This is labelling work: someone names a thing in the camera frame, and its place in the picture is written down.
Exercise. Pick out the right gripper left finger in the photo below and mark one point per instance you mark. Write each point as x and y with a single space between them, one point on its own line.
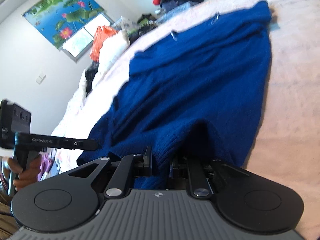
125 172

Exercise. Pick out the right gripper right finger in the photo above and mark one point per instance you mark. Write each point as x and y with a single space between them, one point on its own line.
188 175

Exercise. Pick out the blue embroidered sweater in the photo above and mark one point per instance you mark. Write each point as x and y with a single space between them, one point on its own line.
198 92

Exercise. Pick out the person's left hand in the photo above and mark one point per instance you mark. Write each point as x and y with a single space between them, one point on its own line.
26 177

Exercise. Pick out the black patterned garment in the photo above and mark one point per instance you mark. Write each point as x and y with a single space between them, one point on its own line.
90 73

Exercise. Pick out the pink floral bed blanket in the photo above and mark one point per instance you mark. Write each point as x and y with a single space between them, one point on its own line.
287 146

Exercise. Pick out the lotus print roller blind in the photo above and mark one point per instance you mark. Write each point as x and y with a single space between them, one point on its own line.
59 20

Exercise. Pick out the orange plastic bag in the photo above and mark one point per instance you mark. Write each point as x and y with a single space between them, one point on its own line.
101 34

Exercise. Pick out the light blue towel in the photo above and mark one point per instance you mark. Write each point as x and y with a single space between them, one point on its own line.
169 15

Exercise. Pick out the white wall socket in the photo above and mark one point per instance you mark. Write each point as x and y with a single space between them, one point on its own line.
41 77

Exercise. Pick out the window with grey frame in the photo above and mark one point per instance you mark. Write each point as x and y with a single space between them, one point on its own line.
80 43

